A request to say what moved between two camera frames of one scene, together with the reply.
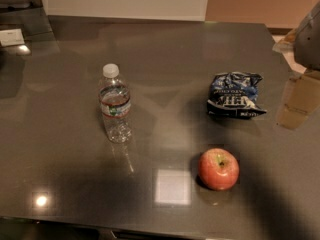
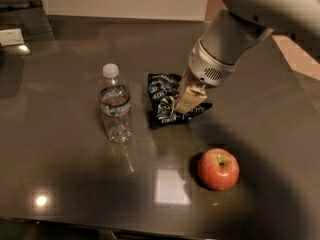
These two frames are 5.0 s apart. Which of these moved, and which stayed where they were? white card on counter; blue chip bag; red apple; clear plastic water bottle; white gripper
Moved: white gripper; blue chip bag
Stayed: clear plastic water bottle; white card on counter; red apple
